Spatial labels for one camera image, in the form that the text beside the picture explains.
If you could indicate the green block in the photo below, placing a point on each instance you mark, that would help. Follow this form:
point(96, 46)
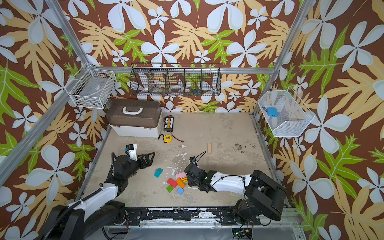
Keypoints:
point(170, 188)

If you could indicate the blue block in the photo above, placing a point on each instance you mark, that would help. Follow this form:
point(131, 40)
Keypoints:
point(180, 191)

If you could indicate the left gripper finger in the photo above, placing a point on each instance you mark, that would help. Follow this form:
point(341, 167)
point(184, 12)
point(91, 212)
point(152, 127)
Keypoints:
point(114, 157)
point(146, 160)

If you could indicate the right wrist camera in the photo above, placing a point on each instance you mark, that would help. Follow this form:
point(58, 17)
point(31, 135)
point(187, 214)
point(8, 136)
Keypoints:
point(193, 161)

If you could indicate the yellow tape measure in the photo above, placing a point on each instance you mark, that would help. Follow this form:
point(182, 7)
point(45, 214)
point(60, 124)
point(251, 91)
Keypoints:
point(165, 138)

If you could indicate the pink block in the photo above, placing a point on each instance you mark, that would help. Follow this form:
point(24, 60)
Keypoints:
point(181, 175)

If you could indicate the black wire basket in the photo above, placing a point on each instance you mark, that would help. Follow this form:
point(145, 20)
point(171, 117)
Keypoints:
point(176, 79)

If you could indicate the white mesh basket right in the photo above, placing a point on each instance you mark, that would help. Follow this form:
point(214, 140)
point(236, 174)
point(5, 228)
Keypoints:
point(294, 115)

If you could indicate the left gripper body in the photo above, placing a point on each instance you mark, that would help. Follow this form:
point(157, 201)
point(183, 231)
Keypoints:
point(134, 167)

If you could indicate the orange block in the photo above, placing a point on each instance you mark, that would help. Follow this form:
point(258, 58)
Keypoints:
point(180, 183)

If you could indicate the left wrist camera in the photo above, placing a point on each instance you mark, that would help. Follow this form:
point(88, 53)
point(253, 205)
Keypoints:
point(131, 151)

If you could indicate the brown lid tool box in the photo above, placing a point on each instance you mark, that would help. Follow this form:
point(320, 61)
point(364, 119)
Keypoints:
point(135, 118)

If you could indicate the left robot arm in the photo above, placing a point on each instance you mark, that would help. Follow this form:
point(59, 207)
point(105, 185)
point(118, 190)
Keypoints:
point(82, 218)

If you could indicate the teal wedge block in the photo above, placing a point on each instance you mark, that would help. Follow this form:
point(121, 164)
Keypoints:
point(158, 172)

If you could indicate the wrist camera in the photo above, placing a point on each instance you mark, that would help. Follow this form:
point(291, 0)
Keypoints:
point(131, 151)
point(193, 161)

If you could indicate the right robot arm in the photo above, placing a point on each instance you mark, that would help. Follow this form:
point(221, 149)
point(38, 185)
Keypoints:
point(261, 194)

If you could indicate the blue object in basket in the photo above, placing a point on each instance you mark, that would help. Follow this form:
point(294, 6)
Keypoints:
point(272, 112)

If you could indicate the black orange battery charger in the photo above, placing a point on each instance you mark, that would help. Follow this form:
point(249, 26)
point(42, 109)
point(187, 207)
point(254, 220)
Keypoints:
point(168, 123)

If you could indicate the white wire basket left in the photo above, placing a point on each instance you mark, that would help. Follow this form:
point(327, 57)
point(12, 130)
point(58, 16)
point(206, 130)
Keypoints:
point(91, 87)

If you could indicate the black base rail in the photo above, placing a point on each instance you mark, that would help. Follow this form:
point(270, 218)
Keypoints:
point(224, 216)

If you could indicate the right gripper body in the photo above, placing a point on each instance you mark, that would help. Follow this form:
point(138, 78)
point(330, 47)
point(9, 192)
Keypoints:
point(192, 169)

